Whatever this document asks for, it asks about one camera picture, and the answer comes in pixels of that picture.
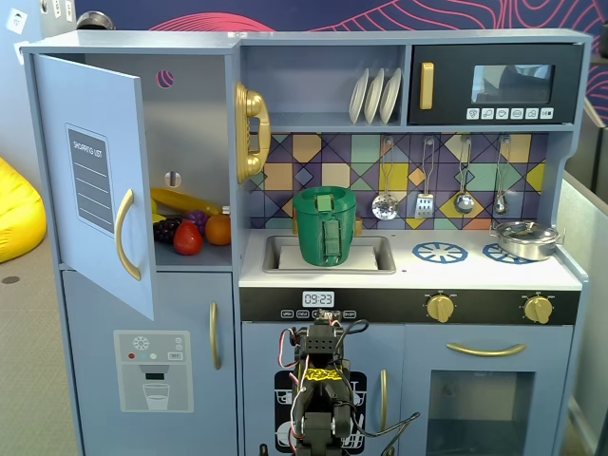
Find blue cabinet door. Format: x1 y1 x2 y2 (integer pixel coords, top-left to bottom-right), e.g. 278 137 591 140
31 52 156 322

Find blue dishwasher door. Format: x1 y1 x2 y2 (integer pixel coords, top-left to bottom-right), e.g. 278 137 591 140
241 321 406 456

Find black toy microwave door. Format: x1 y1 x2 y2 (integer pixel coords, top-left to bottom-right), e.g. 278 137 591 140
408 43 584 126

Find blue fridge door water dispenser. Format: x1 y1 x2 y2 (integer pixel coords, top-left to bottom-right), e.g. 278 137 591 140
61 270 237 456

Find blue oven door with window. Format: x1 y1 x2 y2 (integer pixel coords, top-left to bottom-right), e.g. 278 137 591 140
403 324 575 456

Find green plastic container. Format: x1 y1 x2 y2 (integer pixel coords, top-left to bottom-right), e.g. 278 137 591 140
292 185 359 267

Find metal skimmer spoon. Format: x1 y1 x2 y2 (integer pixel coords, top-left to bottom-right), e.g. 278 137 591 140
370 137 400 221

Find toy orange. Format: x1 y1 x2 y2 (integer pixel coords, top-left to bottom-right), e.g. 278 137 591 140
204 214 233 247

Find grey toy sink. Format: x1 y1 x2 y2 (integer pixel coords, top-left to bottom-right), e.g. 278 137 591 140
261 234 397 276

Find light purple toy grapes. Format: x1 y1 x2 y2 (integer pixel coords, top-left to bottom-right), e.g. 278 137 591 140
184 209 211 237

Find red toy strawberry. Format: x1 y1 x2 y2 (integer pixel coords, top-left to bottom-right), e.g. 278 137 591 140
172 220 205 257

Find metal slotted spatula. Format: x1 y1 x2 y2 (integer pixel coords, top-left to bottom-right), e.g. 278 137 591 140
413 136 435 220

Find yellow toy banana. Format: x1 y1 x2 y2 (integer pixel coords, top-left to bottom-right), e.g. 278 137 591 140
150 187 222 218

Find gold toy telephone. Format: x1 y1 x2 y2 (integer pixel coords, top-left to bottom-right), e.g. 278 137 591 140
233 81 273 184

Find dark purple toy grapes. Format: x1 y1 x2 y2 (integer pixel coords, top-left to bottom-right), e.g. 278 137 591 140
152 216 184 246

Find white toy plate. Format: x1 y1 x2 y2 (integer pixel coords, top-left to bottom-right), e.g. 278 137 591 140
348 67 371 126
378 66 403 125
363 67 387 126

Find gold stove knob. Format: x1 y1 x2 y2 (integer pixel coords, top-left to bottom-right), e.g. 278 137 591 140
425 293 459 326
522 294 555 326

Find metal ladle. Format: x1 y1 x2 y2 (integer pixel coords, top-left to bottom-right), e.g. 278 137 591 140
452 135 477 216

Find blue toy kitchen unit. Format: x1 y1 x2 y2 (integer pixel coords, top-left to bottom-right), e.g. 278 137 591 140
21 28 594 456

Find steel pot with lid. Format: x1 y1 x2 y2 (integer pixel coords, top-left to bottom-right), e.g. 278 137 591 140
489 218 568 263

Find yellow bean bag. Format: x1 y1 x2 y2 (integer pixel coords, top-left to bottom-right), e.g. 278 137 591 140
0 156 48 264

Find grey partition panel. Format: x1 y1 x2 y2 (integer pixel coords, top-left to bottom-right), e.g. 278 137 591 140
559 169 608 456

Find shiny metal bowl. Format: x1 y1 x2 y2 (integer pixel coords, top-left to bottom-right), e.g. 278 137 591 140
75 10 117 32

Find red white servo cable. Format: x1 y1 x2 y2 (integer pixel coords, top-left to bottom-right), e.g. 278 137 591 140
276 327 301 371

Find gold straight fridge door handle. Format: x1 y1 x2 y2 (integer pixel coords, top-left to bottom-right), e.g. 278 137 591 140
209 300 223 371

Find gold curved cabinet door handle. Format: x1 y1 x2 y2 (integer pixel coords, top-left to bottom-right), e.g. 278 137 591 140
115 188 143 282

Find gold microwave handle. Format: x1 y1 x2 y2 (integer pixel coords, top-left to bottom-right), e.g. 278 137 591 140
419 61 436 111

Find gold dishwasher door handle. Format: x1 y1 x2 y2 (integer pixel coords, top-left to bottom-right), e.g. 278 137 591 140
379 369 390 433

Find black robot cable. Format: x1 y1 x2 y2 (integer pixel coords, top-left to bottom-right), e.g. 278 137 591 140
350 409 422 456

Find gold oven door handle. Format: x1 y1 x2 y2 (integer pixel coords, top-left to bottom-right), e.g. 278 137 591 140
446 341 528 358

